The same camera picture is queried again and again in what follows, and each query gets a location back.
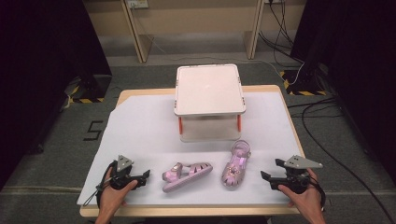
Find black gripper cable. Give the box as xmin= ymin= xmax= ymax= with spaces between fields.
xmin=307 ymin=175 xmax=327 ymax=213

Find black hanging cables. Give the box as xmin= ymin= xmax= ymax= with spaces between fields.
xmin=258 ymin=0 xmax=305 ymax=68

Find black floor cables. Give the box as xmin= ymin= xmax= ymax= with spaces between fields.
xmin=287 ymin=95 xmax=396 ymax=224

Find black strap with grey cord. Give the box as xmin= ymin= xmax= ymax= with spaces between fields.
xmin=81 ymin=163 xmax=115 ymax=209

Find white floor cable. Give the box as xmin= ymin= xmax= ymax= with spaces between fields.
xmin=130 ymin=7 xmax=305 ymax=83

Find black curtain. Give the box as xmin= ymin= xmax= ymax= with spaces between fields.
xmin=290 ymin=0 xmax=396 ymax=185
xmin=0 ymin=0 xmax=113 ymax=191

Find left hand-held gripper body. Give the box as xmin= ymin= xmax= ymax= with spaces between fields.
xmin=106 ymin=154 xmax=142 ymax=191

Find white wall socket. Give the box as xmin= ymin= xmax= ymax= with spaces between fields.
xmin=126 ymin=0 xmax=150 ymax=9

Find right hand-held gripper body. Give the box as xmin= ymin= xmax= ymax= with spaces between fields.
xmin=270 ymin=154 xmax=324 ymax=195

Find black yellow striped stand base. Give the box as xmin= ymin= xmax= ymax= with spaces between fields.
xmin=63 ymin=74 xmax=113 ymax=105
xmin=278 ymin=69 xmax=329 ymax=97

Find white two-tier shoe rack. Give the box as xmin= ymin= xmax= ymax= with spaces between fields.
xmin=173 ymin=63 xmax=248 ymax=144

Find light wooden desk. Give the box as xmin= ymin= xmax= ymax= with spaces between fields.
xmin=82 ymin=0 xmax=308 ymax=64

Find person's left hand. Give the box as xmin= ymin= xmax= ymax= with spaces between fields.
xmin=98 ymin=168 xmax=139 ymax=217

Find pink jelly sandal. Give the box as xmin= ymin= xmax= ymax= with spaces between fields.
xmin=220 ymin=139 xmax=252 ymax=188
xmin=162 ymin=161 xmax=214 ymax=193

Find person's right hand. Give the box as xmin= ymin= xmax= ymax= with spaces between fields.
xmin=277 ymin=168 xmax=325 ymax=217

